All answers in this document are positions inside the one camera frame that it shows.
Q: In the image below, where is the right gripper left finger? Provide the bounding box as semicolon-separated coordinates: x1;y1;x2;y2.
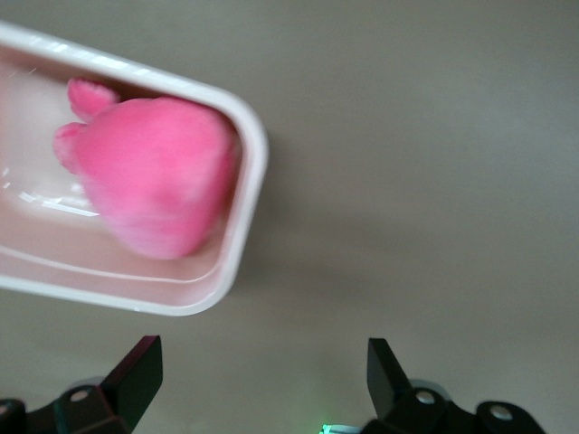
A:
0;335;164;434

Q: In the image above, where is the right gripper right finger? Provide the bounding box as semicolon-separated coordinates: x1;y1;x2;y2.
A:
361;337;544;434

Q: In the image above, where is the pink plush toy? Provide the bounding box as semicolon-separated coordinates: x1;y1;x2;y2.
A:
52;77;241;261

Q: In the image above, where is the white plastic box base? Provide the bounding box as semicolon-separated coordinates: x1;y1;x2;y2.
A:
0;20;271;317

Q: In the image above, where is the brown table cover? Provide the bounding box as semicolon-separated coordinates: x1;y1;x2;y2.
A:
0;0;579;434

